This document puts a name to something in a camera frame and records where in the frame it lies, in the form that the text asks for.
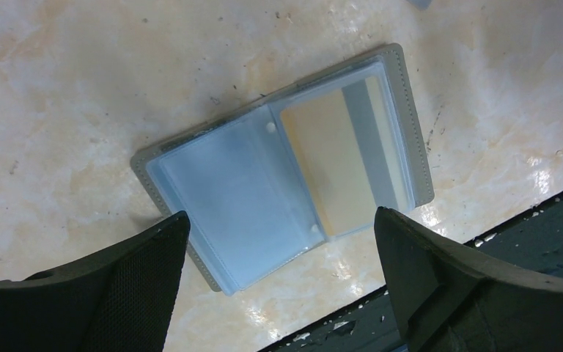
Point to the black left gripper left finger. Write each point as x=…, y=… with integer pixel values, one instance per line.
x=120, y=298

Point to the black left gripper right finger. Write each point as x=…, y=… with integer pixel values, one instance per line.
x=450, y=297

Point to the orange card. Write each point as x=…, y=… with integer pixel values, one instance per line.
x=347, y=145

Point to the grey leather card holder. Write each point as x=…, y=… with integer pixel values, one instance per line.
x=240, y=184

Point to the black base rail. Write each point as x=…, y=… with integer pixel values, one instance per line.
x=532, y=240

